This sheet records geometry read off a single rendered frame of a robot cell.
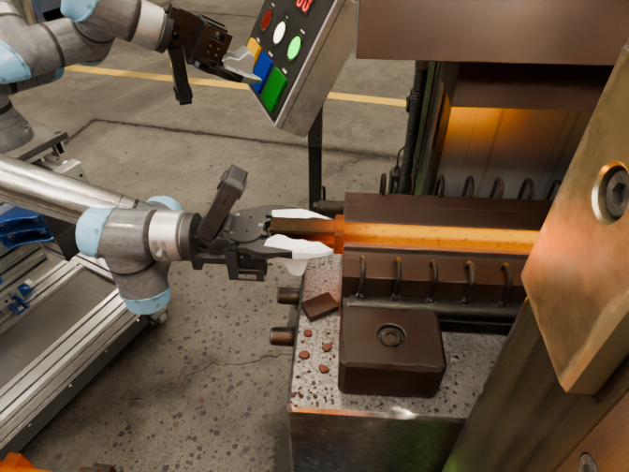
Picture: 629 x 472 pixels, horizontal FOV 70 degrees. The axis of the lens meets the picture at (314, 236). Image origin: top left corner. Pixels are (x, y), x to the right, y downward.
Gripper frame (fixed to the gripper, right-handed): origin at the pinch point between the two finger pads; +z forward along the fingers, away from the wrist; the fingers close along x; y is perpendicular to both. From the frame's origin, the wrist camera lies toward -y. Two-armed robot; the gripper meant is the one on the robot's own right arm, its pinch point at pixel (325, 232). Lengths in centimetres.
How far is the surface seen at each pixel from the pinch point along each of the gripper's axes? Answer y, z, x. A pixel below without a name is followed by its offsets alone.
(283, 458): 100, -11, -8
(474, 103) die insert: -21.6, 14.9, 3.8
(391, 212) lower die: 0.9, 9.8, -6.3
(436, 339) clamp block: 1.9, 13.9, 15.7
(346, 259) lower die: 0.7, 3.2, 4.6
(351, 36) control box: -12.4, 2.6, -43.6
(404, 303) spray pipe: 3.1, 10.8, 9.6
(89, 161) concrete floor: 100, -143, -165
